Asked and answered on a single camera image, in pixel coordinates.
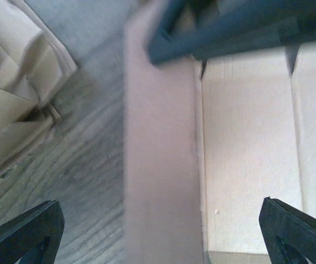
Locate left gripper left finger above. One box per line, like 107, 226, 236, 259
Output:
0, 201, 64, 263

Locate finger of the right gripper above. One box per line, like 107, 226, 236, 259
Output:
145, 0, 219, 67

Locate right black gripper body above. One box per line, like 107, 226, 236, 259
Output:
193, 1, 316, 58

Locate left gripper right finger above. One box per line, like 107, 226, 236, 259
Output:
259, 197, 316, 263

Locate cardboard box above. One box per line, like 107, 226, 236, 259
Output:
124, 1, 316, 263

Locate stack of flat cardboard boxes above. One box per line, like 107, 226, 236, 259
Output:
0, 1, 77, 174

